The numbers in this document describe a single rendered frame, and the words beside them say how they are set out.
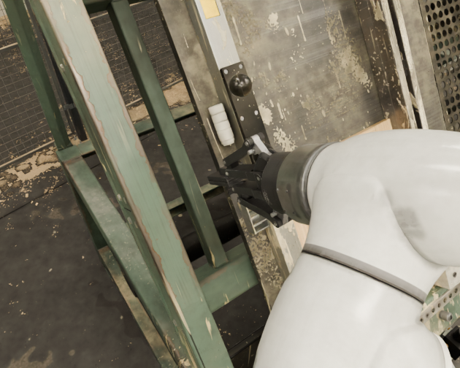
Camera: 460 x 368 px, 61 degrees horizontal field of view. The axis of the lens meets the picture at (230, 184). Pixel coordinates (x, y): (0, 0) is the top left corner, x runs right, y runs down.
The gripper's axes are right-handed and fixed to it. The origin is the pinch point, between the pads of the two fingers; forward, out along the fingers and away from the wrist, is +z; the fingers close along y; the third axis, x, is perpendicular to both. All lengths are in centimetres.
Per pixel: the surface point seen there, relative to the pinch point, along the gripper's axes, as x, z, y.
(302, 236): 18.4, 13.2, 22.8
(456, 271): 57, 8, 53
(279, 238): 11.5, 11.1, 19.3
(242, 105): 13.1, 9.9, -8.8
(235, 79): 7.6, -0.2, -13.6
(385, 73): 54, 11, -3
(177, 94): 105, 270, -22
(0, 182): -46, 248, -6
